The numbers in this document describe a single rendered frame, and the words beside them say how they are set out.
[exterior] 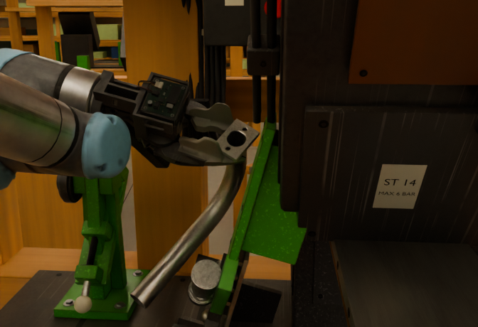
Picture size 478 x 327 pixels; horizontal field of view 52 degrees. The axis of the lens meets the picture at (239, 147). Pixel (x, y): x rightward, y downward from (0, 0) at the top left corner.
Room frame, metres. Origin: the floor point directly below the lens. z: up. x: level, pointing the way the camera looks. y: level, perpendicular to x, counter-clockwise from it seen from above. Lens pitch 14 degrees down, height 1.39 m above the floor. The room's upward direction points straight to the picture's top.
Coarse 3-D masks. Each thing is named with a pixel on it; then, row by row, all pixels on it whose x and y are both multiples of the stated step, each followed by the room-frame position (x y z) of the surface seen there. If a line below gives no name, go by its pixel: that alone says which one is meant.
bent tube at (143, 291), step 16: (240, 128) 0.66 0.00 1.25; (224, 144) 0.64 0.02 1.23; (240, 144) 0.68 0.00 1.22; (224, 176) 0.71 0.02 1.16; (240, 176) 0.70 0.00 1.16; (224, 192) 0.71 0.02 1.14; (208, 208) 0.71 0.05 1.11; (224, 208) 0.71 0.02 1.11; (192, 224) 0.70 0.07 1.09; (208, 224) 0.69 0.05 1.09; (192, 240) 0.67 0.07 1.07; (176, 256) 0.65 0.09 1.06; (160, 272) 0.63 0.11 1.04; (176, 272) 0.65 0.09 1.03; (144, 288) 0.61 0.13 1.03; (160, 288) 0.62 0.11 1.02; (144, 304) 0.60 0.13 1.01
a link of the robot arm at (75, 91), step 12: (72, 72) 0.65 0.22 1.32; (84, 72) 0.66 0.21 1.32; (96, 72) 0.67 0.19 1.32; (72, 84) 0.64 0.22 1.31; (84, 84) 0.64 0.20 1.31; (96, 84) 0.65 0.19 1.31; (60, 96) 0.64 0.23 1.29; (72, 96) 0.63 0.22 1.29; (84, 96) 0.63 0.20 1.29; (84, 108) 0.63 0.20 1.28
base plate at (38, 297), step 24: (24, 288) 0.83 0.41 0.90; (48, 288) 0.83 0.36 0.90; (168, 288) 0.83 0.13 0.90; (288, 288) 0.83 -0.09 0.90; (0, 312) 0.75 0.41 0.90; (24, 312) 0.75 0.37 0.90; (48, 312) 0.75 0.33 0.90; (144, 312) 0.75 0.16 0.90; (168, 312) 0.75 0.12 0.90; (192, 312) 0.75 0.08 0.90; (288, 312) 0.75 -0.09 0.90
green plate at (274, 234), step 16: (272, 128) 0.54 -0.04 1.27; (272, 144) 0.55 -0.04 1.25; (256, 160) 0.54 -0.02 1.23; (272, 160) 0.55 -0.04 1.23; (256, 176) 0.54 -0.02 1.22; (272, 176) 0.55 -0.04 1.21; (256, 192) 0.54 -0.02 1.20; (272, 192) 0.55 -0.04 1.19; (240, 208) 0.62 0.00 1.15; (256, 208) 0.55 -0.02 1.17; (272, 208) 0.55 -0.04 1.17; (240, 224) 0.54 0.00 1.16; (256, 224) 0.55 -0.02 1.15; (272, 224) 0.55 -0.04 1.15; (288, 224) 0.55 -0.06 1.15; (240, 240) 0.54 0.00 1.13; (256, 240) 0.55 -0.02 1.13; (272, 240) 0.55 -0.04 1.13; (288, 240) 0.55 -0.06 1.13; (272, 256) 0.55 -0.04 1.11; (288, 256) 0.55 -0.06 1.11
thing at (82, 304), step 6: (84, 282) 0.73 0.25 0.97; (90, 282) 0.73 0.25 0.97; (84, 288) 0.72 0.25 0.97; (84, 294) 0.71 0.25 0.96; (78, 300) 0.70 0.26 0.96; (84, 300) 0.70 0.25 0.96; (90, 300) 0.71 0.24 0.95; (78, 306) 0.69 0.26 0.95; (84, 306) 0.69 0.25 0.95; (90, 306) 0.70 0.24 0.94; (78, 312) 0.70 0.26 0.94; (84, 312) 0.70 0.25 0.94
